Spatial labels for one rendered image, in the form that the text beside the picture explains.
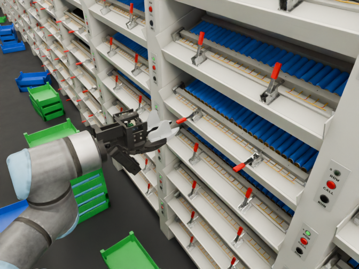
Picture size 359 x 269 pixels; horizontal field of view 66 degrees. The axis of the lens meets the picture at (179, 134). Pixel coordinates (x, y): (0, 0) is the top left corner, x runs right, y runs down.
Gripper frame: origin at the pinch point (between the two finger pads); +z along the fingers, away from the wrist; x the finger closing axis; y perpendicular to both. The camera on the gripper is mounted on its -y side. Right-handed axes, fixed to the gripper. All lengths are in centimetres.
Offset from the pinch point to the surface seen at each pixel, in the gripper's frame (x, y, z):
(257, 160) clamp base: -15.4, -8.4, 18.4
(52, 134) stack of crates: 126, -74, -14
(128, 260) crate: 32, -106, -5
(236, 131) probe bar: -4.1, -6.1, 20.8
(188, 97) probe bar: 20.2, -6.2, 20.8
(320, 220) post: -36.1, -9.8, 16.3
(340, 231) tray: -40.2, -10.1, 17.8
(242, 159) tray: -11.3, -10.5, 17.0
